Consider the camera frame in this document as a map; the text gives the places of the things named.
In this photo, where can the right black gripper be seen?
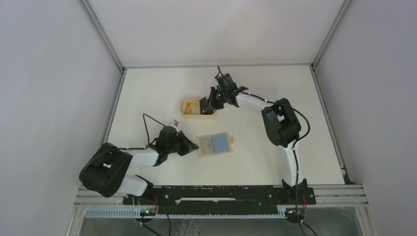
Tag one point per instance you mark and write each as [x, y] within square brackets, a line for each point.
[216, 106]

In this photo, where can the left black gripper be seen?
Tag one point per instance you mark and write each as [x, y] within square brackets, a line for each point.
[188, 146]

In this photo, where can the gold VIP card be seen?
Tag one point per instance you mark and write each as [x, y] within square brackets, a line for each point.
[192, 108]

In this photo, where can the beige card holder wallet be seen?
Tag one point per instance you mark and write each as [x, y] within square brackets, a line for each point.
[210, 145]

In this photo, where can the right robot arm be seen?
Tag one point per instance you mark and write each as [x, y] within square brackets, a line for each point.
[280, 120]

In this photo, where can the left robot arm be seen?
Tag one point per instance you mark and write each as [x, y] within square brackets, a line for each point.
[106, 172]

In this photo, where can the wooden oval tray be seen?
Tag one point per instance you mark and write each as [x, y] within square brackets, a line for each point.
[200, 116]

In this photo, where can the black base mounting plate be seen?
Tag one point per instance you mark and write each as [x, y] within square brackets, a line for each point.
[220, 200]

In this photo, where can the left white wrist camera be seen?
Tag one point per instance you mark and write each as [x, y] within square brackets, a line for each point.
[174, 124]

